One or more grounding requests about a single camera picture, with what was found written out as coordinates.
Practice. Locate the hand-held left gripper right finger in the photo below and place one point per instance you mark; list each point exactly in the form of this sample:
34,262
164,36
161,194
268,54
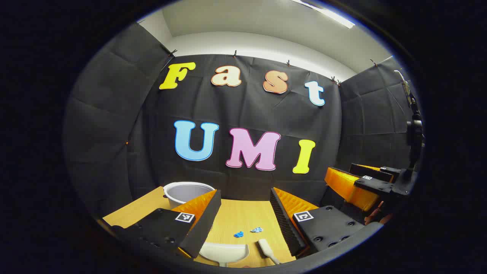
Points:
283,224

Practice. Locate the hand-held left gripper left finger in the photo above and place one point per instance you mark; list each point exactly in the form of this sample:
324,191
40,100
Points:
203,224

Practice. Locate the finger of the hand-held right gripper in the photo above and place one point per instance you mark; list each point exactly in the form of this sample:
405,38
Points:
350,186
371,171

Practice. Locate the light blue paper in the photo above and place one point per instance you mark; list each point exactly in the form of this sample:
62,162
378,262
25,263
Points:
256,230

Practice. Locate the small white broom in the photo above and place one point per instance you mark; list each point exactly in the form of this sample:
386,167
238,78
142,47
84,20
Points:
266,249

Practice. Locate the white dustpan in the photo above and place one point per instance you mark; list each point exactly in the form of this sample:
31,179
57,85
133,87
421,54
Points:
224,252

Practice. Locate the dark blue paper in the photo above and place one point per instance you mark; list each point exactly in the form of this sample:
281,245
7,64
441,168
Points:
238,234

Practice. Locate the white garbage bin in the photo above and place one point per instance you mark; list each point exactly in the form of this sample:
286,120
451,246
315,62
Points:
186,192

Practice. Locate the wooden desktop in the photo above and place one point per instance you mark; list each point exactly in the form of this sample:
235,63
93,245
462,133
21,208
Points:
243,217

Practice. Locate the black backdrop cloth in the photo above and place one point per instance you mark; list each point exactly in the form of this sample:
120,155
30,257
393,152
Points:
251,110

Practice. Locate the ceiling light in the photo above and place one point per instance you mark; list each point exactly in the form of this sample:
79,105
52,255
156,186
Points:
335,16

